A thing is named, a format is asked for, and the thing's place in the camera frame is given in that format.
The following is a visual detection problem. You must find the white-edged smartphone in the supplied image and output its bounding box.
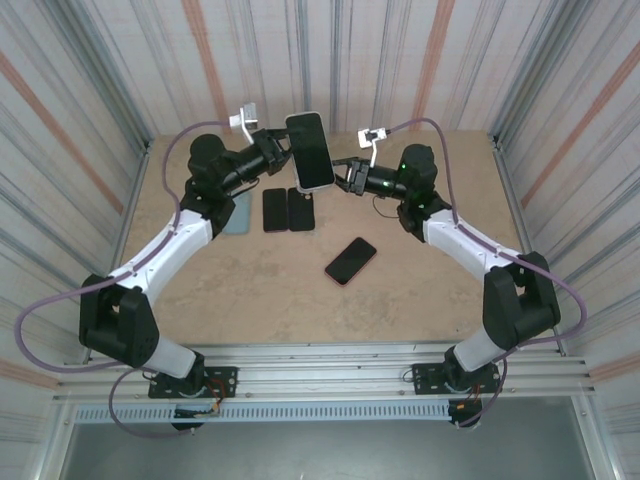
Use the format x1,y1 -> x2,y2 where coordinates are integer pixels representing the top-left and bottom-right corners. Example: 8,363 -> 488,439
283,111 -> 337,193

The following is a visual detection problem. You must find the black phone case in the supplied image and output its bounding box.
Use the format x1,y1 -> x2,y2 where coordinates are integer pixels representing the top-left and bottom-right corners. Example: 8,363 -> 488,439
287,187 -> 317,233

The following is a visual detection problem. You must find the teal phone case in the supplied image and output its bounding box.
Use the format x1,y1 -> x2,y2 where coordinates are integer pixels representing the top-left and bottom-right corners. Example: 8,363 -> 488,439
222,192 -> 253,237

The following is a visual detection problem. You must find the black phone red edge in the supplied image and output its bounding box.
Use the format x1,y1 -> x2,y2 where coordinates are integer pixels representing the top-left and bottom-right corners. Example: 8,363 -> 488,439
324,236 -> 378,287

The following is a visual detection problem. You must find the small electronics board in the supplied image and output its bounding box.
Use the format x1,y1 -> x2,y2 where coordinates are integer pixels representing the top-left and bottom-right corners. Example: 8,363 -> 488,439
173,403 -> 222,418

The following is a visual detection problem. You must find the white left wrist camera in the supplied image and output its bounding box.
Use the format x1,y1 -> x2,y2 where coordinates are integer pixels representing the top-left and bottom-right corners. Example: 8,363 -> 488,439
228,103 -> 261,144

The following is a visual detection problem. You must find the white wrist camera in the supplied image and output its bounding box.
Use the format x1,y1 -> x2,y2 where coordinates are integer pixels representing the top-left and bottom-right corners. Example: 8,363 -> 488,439
228,103 -> 261,144
355,128 -> 389,166

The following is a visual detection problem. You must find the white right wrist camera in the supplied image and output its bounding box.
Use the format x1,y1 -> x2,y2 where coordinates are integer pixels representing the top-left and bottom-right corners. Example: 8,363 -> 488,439
355,128 -> 389,166

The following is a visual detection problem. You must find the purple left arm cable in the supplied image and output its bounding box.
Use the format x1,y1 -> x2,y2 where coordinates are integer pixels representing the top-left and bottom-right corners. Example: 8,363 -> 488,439
14,118 -> 234,441

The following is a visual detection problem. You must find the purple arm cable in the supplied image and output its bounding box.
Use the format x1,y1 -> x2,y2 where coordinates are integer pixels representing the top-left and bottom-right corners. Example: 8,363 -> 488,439
14,118 -> 234,441
385,117 -> 587,430

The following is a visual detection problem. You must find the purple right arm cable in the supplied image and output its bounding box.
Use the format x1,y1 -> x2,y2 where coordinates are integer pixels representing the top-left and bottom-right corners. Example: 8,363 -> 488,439
385,117 -> 587,430

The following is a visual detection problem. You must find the aluminium side rail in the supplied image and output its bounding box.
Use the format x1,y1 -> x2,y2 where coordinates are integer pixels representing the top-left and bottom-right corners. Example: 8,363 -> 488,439
85,137 -> 154,364
489,133 -> 566,356

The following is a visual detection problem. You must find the aluminium rail frame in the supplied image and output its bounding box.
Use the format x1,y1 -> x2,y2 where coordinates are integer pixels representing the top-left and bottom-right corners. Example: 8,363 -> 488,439
52,341 -> 599,405

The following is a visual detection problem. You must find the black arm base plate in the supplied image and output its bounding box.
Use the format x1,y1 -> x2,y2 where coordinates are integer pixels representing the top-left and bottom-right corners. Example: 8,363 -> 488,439
410,362 -> 503,399
148,366 -> 239,400

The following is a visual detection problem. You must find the perforated grey cable tray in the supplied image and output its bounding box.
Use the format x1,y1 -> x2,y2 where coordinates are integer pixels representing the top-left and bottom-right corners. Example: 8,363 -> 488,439
73,402 -> 454,425

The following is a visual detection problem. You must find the black cable connector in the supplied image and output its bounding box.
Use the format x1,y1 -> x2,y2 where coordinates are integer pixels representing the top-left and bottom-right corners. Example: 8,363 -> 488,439
448,399 -> 484,430

